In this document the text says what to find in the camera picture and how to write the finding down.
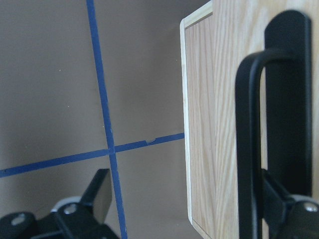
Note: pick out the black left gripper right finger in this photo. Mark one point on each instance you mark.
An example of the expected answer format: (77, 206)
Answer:
(288, 216)

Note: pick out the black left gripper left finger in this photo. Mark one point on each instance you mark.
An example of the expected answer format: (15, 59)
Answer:
(84, 217)

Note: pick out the black drawer handle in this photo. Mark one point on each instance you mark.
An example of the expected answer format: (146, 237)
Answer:
(273, 100)

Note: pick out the wooden drawer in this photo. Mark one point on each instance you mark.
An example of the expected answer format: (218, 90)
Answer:
(214, 40)

